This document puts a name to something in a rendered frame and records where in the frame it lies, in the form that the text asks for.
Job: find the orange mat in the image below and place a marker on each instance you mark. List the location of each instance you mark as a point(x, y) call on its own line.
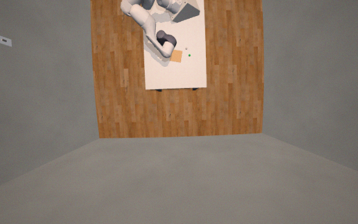
point(176, 56)

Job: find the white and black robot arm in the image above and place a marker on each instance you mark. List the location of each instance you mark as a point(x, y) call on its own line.
point(164, 43)

